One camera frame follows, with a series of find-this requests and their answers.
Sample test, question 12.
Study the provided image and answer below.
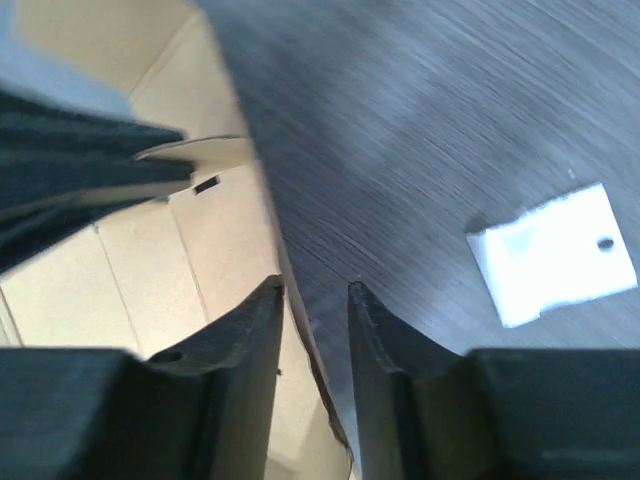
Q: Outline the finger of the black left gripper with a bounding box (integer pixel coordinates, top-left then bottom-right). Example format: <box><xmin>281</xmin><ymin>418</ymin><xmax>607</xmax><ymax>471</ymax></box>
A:
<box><xmin>1</xmin><ymin>92</ymin><xmax>194</xmax><ymax>271</ymax></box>

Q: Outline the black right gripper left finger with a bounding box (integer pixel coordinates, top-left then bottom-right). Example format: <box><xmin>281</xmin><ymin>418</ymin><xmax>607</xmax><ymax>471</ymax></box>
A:
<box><xmin>1</xmin><ymin>275</ymin><xmax>284</xmax><ymax>479</ymax></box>

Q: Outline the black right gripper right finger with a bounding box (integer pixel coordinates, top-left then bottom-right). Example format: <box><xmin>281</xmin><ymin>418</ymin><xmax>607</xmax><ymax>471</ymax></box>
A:
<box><xmin>348</xmin><ymin>282</ymin><xmax>639</xmax><ymax>479</ymax></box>

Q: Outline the brown cardboard box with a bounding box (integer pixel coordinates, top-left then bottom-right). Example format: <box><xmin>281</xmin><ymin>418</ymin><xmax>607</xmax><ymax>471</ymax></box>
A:
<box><xmin>1</xmin><ymin>1</ymin><xmax>353</xmax><ymax>479</ymax></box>

